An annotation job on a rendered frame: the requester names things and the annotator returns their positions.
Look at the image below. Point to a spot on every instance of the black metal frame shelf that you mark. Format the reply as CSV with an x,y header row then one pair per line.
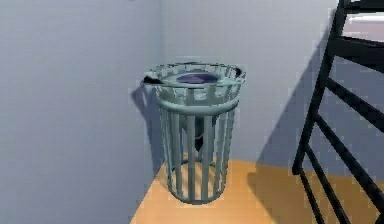
x,y
346,50

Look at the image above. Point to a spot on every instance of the green slatted garbage container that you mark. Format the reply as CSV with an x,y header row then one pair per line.
x,y
190,107

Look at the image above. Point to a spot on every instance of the blue garbage can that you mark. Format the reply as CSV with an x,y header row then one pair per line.
x,y
196,78

